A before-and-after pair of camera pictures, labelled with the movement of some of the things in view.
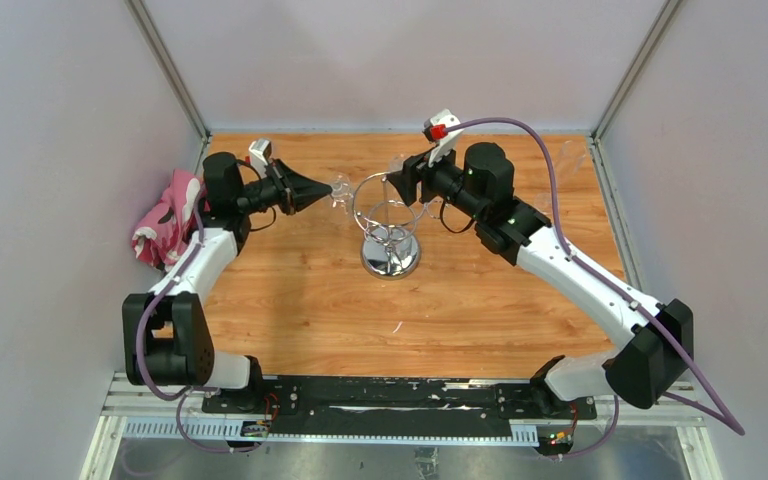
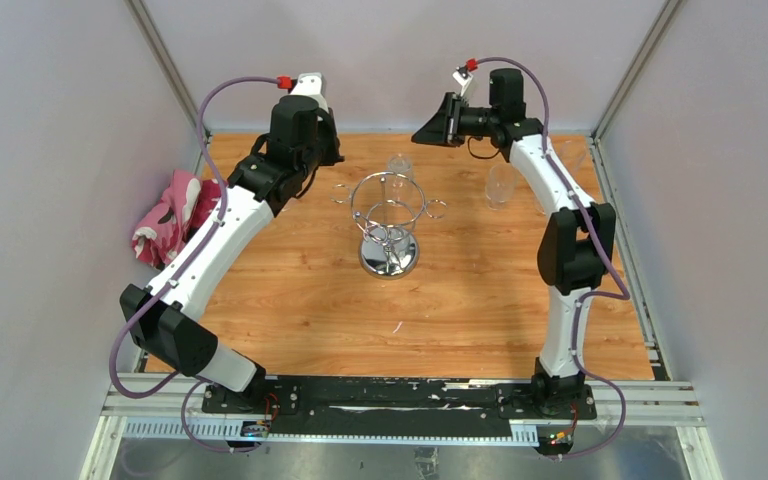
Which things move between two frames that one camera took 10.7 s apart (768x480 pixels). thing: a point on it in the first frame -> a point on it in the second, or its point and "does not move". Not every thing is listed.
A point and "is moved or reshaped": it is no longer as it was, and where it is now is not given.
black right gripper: (414, 170) -> (444, 127)
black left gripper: (293, 191) -> (327, 126)
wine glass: (340, 186) is moved or reshaped
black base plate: (402, 404) does not move
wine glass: (390, 192) does not move
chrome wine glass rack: (391, 247) does not move
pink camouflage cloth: (165, 227) does not move
